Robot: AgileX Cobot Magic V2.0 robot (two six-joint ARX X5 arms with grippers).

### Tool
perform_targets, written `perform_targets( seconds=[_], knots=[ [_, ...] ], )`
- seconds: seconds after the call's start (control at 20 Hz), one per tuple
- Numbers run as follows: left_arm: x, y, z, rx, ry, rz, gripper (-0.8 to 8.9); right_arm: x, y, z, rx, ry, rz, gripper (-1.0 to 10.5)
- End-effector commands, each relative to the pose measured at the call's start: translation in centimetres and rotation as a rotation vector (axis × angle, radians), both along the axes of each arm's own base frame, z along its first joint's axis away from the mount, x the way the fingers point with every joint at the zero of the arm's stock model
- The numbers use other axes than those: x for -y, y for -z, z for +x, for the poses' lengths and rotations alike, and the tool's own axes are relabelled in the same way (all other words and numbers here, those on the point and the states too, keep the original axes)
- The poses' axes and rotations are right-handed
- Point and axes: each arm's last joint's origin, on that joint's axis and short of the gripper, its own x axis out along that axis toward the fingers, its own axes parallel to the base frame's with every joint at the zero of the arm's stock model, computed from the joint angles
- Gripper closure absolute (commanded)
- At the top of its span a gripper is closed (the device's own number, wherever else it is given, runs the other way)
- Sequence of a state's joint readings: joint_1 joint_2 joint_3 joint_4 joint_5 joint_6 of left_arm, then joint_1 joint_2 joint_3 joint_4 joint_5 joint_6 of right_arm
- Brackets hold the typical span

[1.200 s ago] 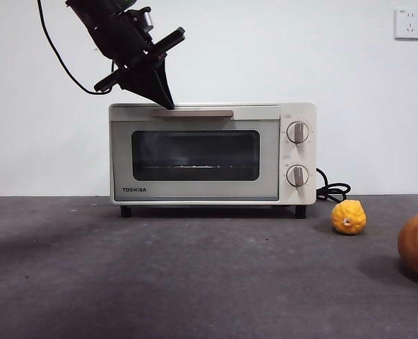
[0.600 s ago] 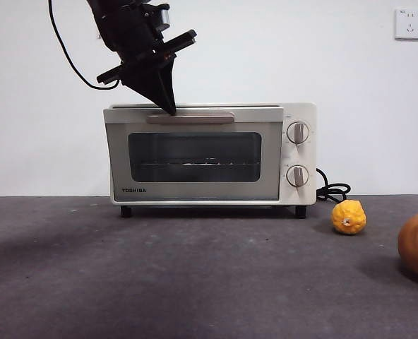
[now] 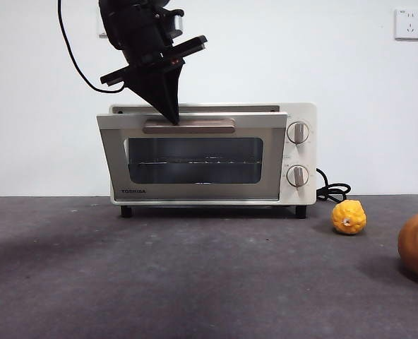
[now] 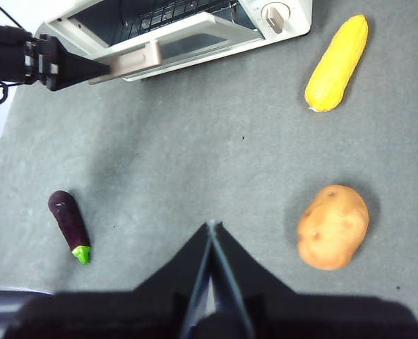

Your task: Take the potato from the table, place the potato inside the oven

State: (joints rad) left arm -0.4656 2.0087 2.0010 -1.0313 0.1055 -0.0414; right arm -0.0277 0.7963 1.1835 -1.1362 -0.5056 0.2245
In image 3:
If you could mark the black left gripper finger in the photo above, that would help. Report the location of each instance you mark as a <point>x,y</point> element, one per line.
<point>175,92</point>
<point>149,88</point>

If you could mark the cream Toshiba toaster oven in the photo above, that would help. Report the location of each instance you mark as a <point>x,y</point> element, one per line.
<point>202,192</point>

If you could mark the beige oven knob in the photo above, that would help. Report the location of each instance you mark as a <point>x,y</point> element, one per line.
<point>298,132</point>
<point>298,176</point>

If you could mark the yellow bumpy squash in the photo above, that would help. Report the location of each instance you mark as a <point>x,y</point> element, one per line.
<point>350,217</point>

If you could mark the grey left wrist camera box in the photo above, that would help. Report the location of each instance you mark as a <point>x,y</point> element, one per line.
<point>178,24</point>

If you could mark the white wall socket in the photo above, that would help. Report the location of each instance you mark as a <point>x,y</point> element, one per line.
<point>101,34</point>
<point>409,24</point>

